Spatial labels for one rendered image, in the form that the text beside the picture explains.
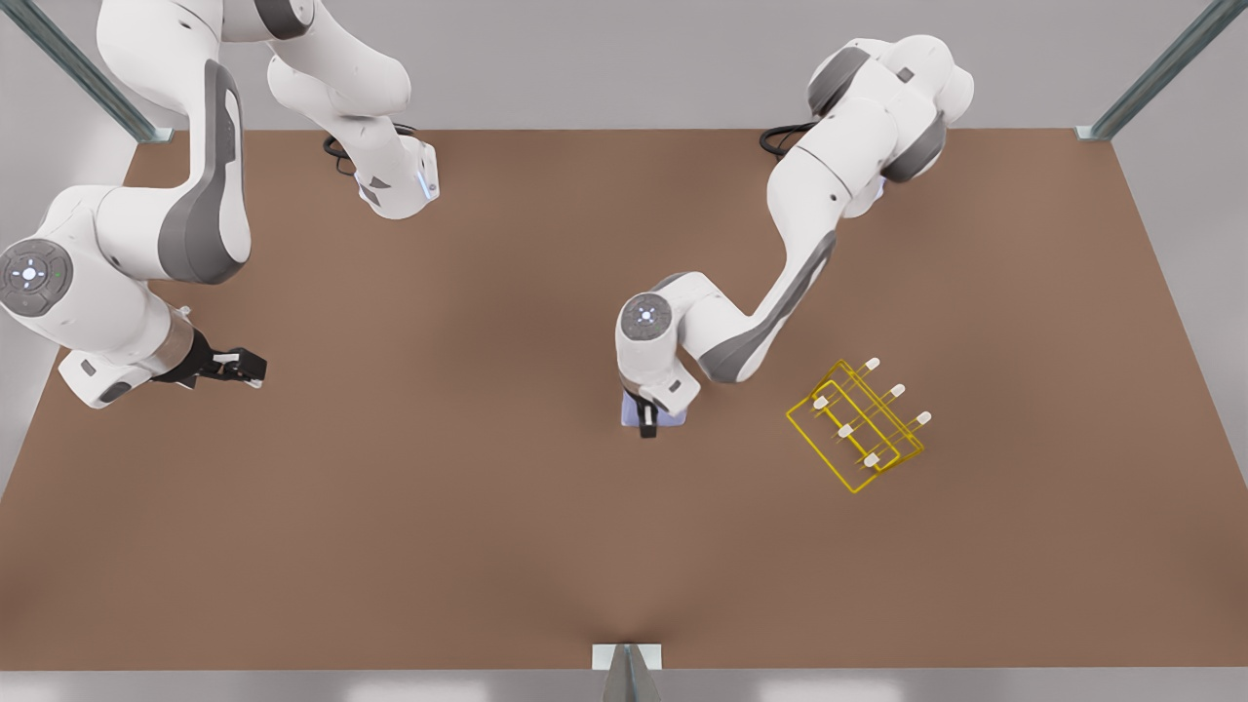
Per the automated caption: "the black right arm cable loop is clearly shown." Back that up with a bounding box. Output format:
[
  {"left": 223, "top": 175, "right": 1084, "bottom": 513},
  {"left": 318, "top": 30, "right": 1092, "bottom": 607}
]
[{"left": 322, "top": 123, "right": 420, "bottom": 178}]

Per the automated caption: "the pale blue cup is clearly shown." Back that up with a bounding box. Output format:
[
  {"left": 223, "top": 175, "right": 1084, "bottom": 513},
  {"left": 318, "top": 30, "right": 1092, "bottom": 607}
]
[{"left": 619, "top": 390, "right": 689, "bottom": 429}]

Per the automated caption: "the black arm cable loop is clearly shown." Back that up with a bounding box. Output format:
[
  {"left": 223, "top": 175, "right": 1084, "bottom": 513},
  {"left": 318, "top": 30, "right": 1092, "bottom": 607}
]
[
  {"left": 322, "top": 123, "right": 420, "bottom": 178},
  {"left": 759, "top": 121, "right": 821, "bottom": 160}
]

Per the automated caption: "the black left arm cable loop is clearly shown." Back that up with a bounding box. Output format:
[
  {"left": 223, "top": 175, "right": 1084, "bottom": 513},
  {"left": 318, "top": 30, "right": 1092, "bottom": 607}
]
[{"left": 759, "top": 121, "right": 821, "bottom": 160}]

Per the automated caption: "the silver frame post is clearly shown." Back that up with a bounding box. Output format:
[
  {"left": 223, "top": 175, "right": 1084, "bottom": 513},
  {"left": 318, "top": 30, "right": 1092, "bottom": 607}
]
[
  {"left": 0, "top": 0, "right": 176, "bottom": 145},
  {"left": 1074, "top": 0, "right": 1248, "bottom": 143},
  {"left": 591, "top": 643, "right": 664, "bottom": 702}
]

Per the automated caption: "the yellow wire cup holder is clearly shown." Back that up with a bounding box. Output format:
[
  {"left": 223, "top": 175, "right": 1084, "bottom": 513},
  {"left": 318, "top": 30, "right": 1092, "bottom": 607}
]
[{"left": 785, "top": 356, "right": 934, "bottom": 495}]

